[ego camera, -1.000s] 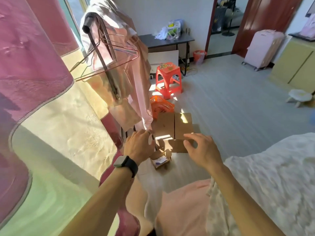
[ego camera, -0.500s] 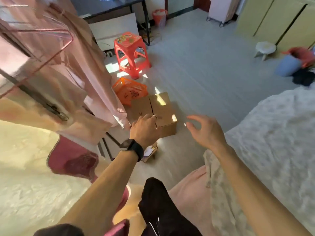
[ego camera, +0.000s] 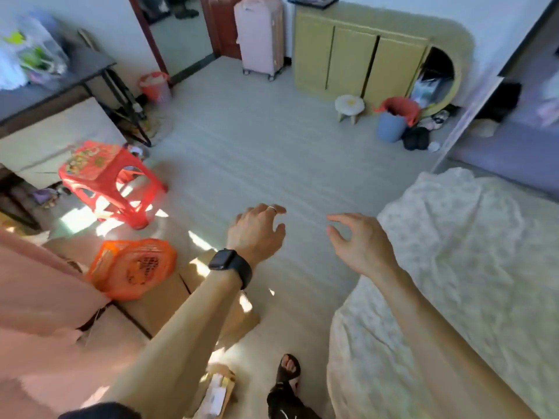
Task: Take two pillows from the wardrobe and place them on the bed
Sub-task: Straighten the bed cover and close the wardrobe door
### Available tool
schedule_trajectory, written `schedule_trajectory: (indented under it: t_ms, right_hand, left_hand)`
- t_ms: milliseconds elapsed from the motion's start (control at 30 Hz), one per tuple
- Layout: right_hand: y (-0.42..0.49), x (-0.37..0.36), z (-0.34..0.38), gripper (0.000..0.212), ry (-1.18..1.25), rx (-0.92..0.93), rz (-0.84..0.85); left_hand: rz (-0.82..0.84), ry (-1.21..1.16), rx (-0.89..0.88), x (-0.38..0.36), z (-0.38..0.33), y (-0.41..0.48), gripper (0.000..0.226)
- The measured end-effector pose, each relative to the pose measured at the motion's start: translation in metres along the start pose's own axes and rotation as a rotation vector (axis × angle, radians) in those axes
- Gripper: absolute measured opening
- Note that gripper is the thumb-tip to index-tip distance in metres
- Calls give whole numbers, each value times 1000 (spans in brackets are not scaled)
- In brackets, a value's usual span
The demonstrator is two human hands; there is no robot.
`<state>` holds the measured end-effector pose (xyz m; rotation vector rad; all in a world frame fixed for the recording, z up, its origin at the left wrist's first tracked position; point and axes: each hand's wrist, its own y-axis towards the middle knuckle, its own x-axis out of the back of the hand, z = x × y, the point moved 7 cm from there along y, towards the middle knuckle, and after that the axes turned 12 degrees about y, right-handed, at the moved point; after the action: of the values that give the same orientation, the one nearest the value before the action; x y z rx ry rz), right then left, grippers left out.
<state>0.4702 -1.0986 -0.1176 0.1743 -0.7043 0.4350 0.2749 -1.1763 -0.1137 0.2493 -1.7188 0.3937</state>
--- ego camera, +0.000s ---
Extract person's right hand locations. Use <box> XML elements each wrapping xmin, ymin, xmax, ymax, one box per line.
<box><xmin>327</xmin><ymin>214</ymin><xmax>399</xmax><ymax>280</ymax></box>

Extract person's left hand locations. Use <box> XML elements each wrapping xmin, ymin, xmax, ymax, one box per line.
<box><xmin>226</xmin><ymin>204</ymin><xmax>287</xmax><ymax>269</ymax></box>

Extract person's right forearm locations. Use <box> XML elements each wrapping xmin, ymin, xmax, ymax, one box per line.
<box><xmin>362</xmin><ymin>262</ymin><xmax>540</xmax><ymax>419</ymax></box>

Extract person's left forearm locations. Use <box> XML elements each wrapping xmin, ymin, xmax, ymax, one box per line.
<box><xmin>98</xmin><ymin>268</ymin><xmax>245</xmax><ymax>419</ymax></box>

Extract black smart watch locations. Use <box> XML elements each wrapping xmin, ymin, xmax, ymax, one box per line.
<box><xmin>208</xmin><ymin>248</ymin><xmax>253</xmax><ymax>290</ymax></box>

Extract blue waste bin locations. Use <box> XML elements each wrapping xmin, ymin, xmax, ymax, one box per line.
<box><xmin>376</xmin><ymin>111</ymin><xmax>409</xmax><ymax>143</ymax></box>

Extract black bag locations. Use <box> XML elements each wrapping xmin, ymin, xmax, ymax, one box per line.
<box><xmin>402</xmin><ymin>126</ymin><xmax>431</xmax><ymax>151</ymax></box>

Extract small white round stool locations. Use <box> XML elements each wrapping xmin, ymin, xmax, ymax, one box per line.
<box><xmin>335</xmin><ymin>95</ymin><xmax>366</xmax><ymax>125</ymax></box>

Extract large brown cardboard box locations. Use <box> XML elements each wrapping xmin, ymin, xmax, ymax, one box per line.
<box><xmin>44</xmin><ymin>237</ymin><xmax>261</xmax><ymax>341</ymax></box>

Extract black sandal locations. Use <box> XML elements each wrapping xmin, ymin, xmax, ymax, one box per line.
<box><xmin>275</xmin><ymin>354</ymin><xmax>301</xmax><ymax>391</ymax></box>

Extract red bin liner bag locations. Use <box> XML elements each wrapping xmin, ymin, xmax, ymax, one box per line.
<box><xmin>374</xmin><ymin>97</ymin><xmax>422</xmax><ymax>128</ymax></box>

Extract bed with white floral sheet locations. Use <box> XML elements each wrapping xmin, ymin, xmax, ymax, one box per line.
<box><xmin>327</xmin><ymin>167</ymin><xmax>559</xmax><ymax>419</ymax></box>

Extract pair of shoes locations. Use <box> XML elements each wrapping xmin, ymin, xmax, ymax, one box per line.
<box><xmin>418</xmin><ymin>110</ymin><xmax>451</xmax><ymax>132</ymax></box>

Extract person's black trouser leg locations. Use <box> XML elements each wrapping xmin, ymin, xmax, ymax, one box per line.
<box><xmin>266</xmin><ymin>383</ymin><xmax>321</xmax><ymax>419</ymax></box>

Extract small open cardboard box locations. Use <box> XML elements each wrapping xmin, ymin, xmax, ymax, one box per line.
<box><xmin>191</xmin><ymin>364</ymin><xmax>237</xmax><ymax>419</ymax></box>

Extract white door panel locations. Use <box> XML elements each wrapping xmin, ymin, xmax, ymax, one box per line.
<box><xmin>432</xmin><ymin>76</ymin><xmax>505</xmax><ymax>173</ymax></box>

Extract yellow-green cabinet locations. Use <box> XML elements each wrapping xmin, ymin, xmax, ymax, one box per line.
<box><xmin>293</xmin><ymin>2</ymin><xmax>475</xmax><ymax>118</ymax></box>

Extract red waste basket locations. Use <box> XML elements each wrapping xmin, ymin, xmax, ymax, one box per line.
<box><xmin>139</xmin><ymin>72</ymin><xmax>172</xmax><ymax>104</ymax></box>

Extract red plastic stool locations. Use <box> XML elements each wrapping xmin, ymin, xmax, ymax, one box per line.
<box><xmin>58</xmin><ymin>141</ymin><xmax>169</xmax><ymax>230</ymax></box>

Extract pink suitcase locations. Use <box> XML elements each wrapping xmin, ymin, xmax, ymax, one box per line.
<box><xmin>233</xmin><ymin>0</ymin><xmax>285</xmax><ymax>81</ymax></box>

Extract brown wooden door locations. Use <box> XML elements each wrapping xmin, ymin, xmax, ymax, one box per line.
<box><xmin>200</xmin><ymin>0</ymin><xmax>243</xmax><ymax>61</ymax></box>

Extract black tray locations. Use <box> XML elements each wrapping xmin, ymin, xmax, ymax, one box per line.
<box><xmin>287</xmin><ymin>0</ymin><xmax>339</xmax><ymax>10</ymax></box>

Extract white board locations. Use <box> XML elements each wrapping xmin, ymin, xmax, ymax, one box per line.
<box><xmin>0</xmin><ymin>98</ymin><xmax>127</xmax><ymax>190</ymax></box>

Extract pink cloth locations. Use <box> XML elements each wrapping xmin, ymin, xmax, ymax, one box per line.
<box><xmin>0</xmin><ymin>231</ymin><xmax>112</xmax><ymax>408</ymax></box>

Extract grey folding table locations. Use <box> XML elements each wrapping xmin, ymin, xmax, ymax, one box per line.
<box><xmin>0</xmin><ymin>48</ymin><xmax>152</xmax><ymax>147</ymax></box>

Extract clear plastic bags with goods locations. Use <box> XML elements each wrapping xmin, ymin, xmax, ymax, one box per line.
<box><xmin>0</xmin><ymin>13</ymin><xmax>70</xmax><ymax>90</ymax></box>

